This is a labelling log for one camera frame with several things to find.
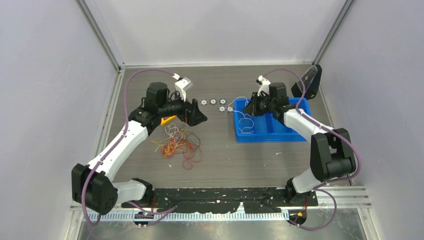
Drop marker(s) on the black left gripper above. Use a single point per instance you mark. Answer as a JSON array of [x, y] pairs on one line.
[[193, 116]]

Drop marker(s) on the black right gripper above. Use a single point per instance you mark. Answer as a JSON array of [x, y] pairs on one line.
[[251, 109]]

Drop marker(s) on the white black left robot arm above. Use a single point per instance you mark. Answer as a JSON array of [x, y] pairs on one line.
[[92, 184]]

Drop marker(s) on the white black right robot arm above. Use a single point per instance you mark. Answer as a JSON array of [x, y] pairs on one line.
[[332, 155]]

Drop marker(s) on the blue plastic divided tray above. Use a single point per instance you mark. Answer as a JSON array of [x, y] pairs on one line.
[[257, 129]]

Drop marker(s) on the yellow plastic tool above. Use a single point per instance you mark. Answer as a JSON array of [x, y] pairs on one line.
[[167, 120]]

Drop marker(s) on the black wedge with clear plate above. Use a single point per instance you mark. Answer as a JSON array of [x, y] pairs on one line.
[[311, 79]]

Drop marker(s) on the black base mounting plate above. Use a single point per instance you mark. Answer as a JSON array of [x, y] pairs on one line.
[[254, 200]]

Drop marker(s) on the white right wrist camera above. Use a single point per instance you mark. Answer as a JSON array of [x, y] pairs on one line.
[[263, 84]]

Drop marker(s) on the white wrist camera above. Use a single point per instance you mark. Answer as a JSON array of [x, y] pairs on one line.
[[263, 84], [182, 85]]

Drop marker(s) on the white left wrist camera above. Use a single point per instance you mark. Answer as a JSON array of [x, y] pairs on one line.
[[182, 85]]

